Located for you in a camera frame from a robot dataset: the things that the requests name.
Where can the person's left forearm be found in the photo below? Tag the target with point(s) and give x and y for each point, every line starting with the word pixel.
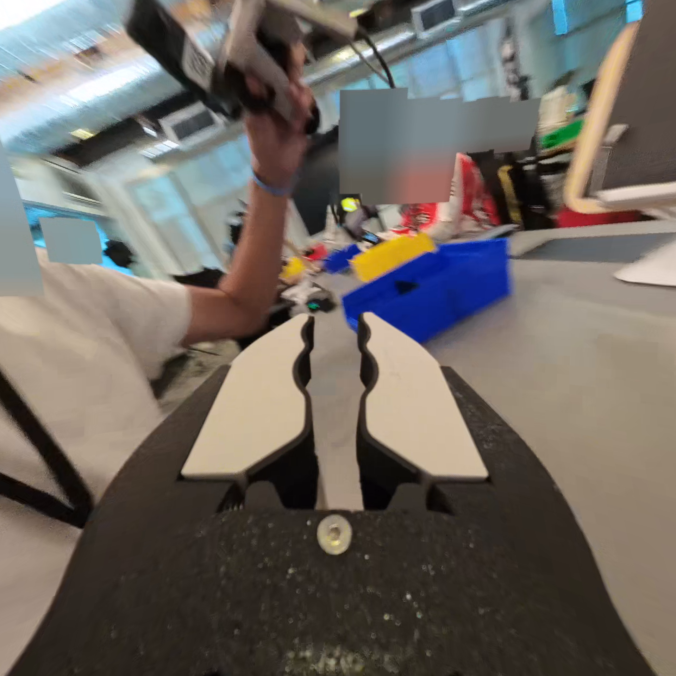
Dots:
pixel 243 275

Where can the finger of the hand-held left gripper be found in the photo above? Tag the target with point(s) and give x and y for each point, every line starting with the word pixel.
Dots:
pixel 317 16
pixel 259 63

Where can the blue plastic bin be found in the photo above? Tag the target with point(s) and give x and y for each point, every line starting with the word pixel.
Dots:
pixel 444 285

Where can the yellow plastic bin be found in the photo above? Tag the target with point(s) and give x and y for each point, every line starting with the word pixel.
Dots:
pixel 391 259

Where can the blue wristband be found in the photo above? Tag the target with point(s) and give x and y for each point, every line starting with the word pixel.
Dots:
pixel 269 187

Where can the person's white shirt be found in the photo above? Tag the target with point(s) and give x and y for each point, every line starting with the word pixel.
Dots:
pixel 74 423

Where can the red white printed bag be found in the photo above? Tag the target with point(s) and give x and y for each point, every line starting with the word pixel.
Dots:
pixel 454 201

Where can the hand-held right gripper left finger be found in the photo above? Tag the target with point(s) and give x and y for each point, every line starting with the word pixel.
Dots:
pixel 248 423

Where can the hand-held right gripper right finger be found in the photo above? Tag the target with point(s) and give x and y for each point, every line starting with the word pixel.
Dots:
pixel 423 423

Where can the grey desk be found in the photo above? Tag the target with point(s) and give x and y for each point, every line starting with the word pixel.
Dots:
pixel 570 370

